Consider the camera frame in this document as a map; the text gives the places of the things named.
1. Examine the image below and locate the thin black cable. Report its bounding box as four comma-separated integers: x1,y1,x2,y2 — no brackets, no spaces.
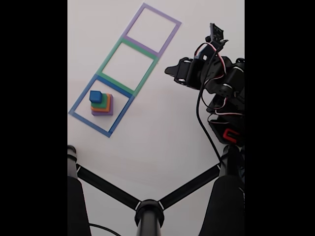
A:
88,223,121,236

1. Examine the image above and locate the purple tape square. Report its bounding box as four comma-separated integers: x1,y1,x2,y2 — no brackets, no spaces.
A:
122,2,182,59

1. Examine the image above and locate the red table clamp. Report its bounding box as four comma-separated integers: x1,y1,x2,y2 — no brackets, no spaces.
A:
222,128,241,143

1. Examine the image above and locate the green tape square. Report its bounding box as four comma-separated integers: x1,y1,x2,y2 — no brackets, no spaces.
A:
95,36,159,96

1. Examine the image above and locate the black gripper camera board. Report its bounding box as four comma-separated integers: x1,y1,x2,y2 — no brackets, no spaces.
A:
196,23,229,62

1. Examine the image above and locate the black camera cable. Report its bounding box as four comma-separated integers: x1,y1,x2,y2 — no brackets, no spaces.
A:
196,50,223,164

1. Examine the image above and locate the orange cube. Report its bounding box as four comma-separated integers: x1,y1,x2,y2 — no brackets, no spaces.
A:
90,93,111,113

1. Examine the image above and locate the small blue cube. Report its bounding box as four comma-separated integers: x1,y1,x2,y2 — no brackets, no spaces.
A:
89,90,103,103

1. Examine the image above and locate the green cube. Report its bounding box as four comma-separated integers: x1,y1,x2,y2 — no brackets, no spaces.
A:
90,94,109,109

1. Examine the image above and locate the blue tape square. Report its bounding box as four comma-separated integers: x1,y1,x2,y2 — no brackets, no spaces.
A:
68,73,135,138

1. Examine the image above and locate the black tripod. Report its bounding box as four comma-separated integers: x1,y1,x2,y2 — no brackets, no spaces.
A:
67,145,245,236

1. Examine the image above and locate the red white servo wire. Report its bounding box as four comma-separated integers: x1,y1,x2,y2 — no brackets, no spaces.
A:
193,42,245,116

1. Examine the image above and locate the large purple cube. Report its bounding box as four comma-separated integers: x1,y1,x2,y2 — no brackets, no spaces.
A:
91,94,114,116

